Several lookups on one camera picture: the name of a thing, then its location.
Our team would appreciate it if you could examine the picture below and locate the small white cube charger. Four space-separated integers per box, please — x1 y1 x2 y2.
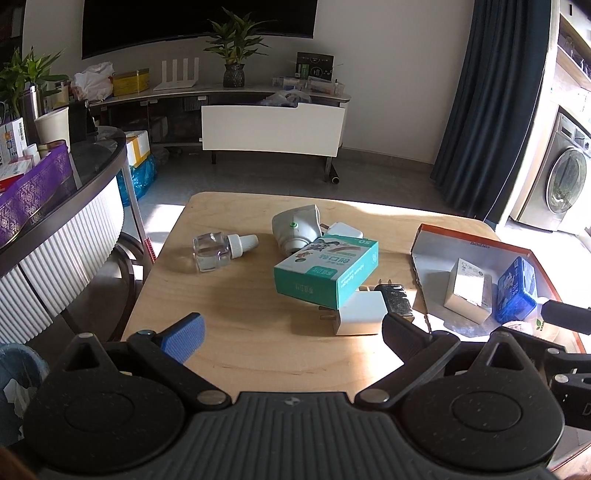
321 222 363 238

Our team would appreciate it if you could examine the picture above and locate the dark blue curtain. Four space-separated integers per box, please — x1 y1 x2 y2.
431 1 552 220

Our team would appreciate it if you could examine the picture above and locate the yellow tin box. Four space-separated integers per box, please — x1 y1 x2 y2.
112 68 150 97

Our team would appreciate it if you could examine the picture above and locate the white green-button plug heater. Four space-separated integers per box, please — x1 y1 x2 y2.
271 204 322 256

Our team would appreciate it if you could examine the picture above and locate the black charger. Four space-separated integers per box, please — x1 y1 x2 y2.
374 281 415 323

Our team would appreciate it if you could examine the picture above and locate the clear glass refill bottle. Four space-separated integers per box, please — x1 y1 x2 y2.
193 232 259 273

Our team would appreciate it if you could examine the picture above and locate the table bamboo plant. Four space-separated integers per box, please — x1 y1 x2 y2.
1 48 69 119

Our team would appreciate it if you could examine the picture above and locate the black wall television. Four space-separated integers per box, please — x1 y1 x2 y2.
81 0 318 59

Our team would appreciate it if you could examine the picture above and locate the white orange medicine box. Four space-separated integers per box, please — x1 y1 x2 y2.
0 118 27 165

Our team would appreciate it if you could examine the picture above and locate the blue-lined trash bin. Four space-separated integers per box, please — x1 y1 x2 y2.
0 344 49 447

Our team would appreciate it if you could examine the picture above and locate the silver washing machine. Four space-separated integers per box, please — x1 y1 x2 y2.
513 108 590 231

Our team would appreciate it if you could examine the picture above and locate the white large power adapter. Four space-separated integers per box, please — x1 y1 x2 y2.
318 287 388 336

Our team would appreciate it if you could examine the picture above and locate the teal cardboard box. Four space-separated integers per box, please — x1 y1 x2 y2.
273 235 379 310

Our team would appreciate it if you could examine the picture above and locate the white barcode box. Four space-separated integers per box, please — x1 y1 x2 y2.
444 258 493 324

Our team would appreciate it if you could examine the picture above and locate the white plastic bag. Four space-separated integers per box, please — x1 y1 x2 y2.
71 62 114 101

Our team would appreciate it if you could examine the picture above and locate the white router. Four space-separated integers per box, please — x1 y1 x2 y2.
153 57 199 91

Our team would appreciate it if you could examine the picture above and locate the blue plastic bag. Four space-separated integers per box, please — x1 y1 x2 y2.
116 154 157 207

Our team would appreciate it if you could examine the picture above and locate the blue plastic case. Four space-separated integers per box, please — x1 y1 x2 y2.
495 257 538 324

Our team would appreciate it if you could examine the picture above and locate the orange white cardboard tray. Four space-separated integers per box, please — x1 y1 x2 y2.
411 223 590 354

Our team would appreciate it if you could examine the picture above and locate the black green product box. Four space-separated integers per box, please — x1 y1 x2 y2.
294 52 334 81

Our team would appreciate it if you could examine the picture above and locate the white TV cabinet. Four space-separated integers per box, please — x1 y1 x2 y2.
90 85 351 161

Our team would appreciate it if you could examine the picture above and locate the purple tray box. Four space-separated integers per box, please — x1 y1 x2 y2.
1 140 73 247

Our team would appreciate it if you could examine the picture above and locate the white paper cup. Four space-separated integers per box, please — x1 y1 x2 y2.
35 106 70 148

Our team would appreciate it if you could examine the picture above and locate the potted bamboo plant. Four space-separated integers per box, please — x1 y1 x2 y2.
204 7 270 88

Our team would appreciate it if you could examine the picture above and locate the round dark coffee table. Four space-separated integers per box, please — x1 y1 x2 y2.
1 127 129 344

